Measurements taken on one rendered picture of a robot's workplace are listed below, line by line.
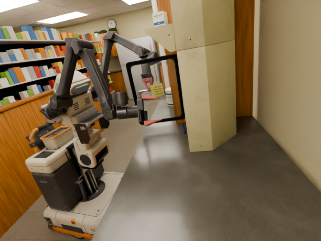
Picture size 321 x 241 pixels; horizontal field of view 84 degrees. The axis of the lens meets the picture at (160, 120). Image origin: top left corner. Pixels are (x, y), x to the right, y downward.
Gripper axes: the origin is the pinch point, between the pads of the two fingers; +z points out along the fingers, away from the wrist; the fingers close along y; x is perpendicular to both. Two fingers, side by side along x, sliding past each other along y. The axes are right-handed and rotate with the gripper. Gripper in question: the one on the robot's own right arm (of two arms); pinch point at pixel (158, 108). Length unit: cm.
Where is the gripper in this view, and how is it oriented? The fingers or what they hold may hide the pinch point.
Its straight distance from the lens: 81.7
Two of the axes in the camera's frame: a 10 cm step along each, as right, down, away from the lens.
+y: -0.9, -9.9, 0.6
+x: 2.1, 0.4, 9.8
